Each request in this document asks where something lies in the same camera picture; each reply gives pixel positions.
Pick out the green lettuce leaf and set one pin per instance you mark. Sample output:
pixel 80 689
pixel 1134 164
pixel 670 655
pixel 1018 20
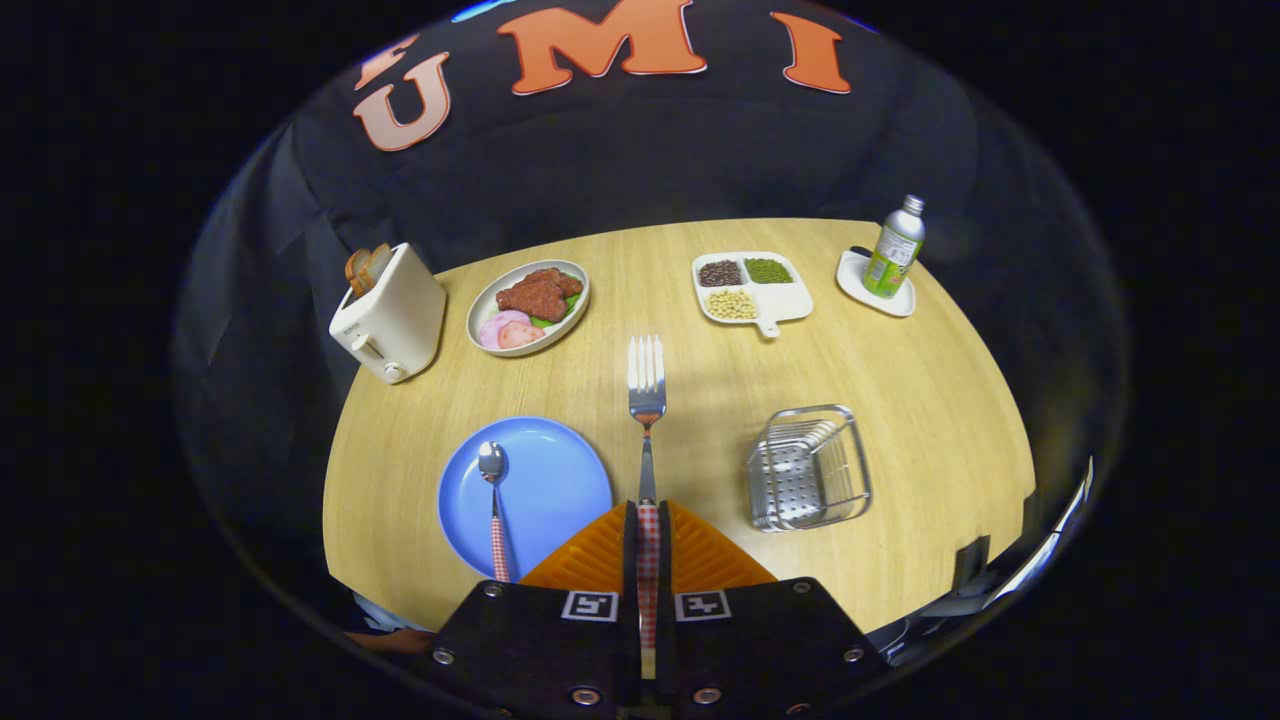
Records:
pixel 567 305

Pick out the pile of dark beans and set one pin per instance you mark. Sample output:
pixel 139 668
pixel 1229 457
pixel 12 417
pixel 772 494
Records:
pixel 720 273

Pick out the white divided tray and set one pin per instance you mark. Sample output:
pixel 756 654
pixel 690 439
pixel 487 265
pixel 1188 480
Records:
pixel 785 300

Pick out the pile of green beans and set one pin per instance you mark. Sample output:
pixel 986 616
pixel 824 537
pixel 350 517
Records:
pixel 768 271

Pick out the white toaster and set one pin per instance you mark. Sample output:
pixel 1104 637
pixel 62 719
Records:
pixel 395 310

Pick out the white oval food plate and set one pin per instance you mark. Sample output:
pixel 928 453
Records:
pixel 500 285

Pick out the pink ham slice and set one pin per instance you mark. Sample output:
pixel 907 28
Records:
pixel 495 325
pixel 522 336

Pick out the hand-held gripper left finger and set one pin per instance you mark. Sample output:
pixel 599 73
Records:
pixel 540 650

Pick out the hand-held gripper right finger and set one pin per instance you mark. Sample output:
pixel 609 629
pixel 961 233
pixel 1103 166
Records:
pixel 760 650

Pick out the brown meat piece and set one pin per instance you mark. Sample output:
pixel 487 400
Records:
pixel 535 295

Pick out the blue plate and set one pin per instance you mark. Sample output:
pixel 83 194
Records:
pixel 550 490

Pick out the white coaster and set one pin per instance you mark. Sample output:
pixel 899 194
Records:
pixel 850 280

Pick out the silver bottle green label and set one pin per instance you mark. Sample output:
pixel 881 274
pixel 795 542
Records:
pixel 892 255

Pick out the toasted bread slice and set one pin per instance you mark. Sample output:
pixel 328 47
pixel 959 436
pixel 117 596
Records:
pixel 356 272
pixel 377 262

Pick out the pile of yellow beans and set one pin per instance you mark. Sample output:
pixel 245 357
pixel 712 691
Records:
pixel 731 305

